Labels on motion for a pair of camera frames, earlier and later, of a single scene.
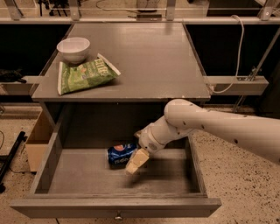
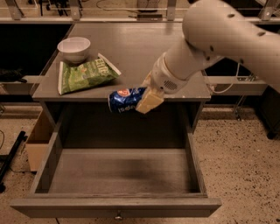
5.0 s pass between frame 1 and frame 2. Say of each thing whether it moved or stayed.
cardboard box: stayed
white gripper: moved
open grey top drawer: stayed
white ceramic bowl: stayed
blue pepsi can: moved
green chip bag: stayed
